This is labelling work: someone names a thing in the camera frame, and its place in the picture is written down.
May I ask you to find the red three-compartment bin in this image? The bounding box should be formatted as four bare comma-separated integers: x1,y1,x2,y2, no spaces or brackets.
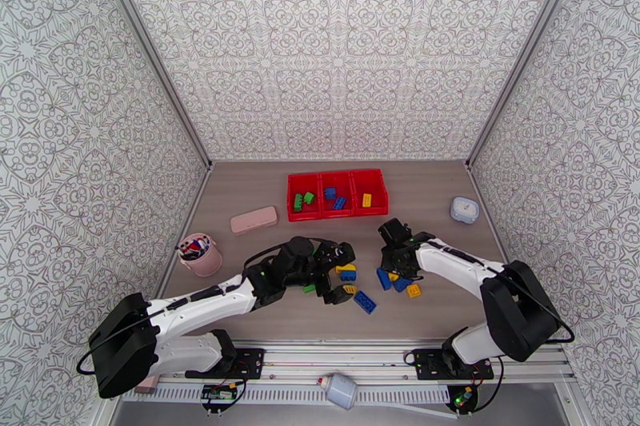
286,169,390,223

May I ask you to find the pink pencil case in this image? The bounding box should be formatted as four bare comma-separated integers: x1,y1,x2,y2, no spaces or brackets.
230,205,279,236

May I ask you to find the white blue small container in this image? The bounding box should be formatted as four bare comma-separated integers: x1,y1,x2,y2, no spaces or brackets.
450,196,481,226

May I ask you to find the pink pen cup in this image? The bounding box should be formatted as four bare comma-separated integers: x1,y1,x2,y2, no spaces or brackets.
178,233,223,278

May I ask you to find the pink eraser block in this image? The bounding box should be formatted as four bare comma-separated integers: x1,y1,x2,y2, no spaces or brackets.
134,375,162,395

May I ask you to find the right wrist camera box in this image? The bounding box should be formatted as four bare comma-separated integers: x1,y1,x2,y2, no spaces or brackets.
378,217,414,247

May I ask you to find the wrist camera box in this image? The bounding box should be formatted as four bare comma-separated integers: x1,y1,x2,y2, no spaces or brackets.
314,239,358,267
378,217,414,247

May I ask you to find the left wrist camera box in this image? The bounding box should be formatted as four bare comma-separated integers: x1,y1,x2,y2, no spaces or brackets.
314,239,358,267

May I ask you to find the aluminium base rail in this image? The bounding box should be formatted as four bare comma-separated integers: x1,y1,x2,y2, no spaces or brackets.
107,339,576,383

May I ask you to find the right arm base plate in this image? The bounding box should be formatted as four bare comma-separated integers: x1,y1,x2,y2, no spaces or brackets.
414,348,496,382

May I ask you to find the aluminium table edge rail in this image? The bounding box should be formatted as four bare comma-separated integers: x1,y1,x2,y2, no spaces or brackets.
466,161,509,271
150,161,215,301

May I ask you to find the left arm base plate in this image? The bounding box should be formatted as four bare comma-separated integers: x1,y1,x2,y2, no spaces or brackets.
185,348,266,380

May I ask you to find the white slotted cable duct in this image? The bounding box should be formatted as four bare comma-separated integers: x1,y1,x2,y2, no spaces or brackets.
121,385,451,406

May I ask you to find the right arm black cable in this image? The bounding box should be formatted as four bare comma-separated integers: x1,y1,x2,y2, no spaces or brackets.
492,273,576,344

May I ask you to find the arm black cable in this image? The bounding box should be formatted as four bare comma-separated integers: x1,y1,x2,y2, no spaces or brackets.
76,237,335,376
492,273,576,344

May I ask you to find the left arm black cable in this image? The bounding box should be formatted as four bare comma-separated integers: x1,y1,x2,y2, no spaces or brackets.
76,237,335,376

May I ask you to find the aluminium frame post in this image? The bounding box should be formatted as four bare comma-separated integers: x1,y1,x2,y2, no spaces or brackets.
85,0,214,169
465,0,591,170

